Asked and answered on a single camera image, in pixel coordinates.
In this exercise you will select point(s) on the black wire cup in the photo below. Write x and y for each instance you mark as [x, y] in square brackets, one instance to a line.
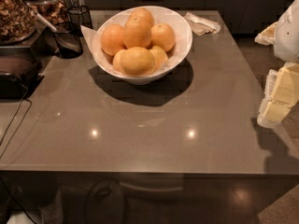
[80, 16]

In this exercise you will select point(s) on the large glass nut jar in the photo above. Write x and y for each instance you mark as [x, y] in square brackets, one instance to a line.
[17, 22]

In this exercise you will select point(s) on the front left small orange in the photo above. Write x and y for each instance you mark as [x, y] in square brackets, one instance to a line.
[116, 63]

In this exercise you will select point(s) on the small orange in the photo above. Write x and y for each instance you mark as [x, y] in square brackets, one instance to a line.
[159, 55]
[116, 63]

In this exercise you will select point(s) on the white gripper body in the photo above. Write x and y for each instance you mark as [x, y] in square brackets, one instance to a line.
[288, 32]

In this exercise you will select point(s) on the white ceramic bowl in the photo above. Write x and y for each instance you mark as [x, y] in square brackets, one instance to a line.
[183, 43]

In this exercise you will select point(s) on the front large orange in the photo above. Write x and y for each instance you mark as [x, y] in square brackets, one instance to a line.
[137, 61]

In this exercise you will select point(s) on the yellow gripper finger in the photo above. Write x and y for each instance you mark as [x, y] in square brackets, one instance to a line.
[266, 36]
[281, 94]

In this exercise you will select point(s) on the front right small orange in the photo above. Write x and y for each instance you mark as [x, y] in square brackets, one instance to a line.
[159, 55]

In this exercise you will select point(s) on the dark appliance box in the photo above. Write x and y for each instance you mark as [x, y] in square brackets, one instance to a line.
[19, 73]

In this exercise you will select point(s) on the folded white napkin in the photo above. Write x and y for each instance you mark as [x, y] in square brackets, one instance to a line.
[201, 26]

